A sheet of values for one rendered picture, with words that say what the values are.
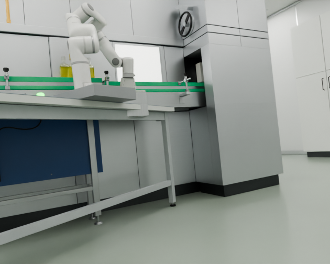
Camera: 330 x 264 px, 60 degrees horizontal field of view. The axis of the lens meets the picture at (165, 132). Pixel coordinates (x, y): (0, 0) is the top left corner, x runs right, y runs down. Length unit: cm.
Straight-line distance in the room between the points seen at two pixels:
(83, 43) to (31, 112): 52
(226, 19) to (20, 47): 161
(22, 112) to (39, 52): 99
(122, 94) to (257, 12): 173
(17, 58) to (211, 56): 143
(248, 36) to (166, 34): 72
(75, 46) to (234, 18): 149
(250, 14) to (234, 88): 71
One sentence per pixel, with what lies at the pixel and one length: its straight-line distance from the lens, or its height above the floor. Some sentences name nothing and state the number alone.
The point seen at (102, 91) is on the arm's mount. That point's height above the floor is 77.
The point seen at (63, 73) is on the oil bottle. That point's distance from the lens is 209.
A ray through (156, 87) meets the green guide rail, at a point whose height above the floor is 92.
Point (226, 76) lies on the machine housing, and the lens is 245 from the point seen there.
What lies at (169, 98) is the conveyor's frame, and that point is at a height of 83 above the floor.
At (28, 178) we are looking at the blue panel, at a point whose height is 36.
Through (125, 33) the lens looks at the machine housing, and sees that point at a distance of 252.
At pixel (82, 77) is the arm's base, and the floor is 88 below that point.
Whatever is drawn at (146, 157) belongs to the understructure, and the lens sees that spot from 238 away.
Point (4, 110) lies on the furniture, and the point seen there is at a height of 68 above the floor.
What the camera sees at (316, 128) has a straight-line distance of 504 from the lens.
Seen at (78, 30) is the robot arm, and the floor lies 117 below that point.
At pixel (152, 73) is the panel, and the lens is 247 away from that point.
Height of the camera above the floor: 50
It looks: 2 degrees up
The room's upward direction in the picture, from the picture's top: 6 degrees counter-clockwise
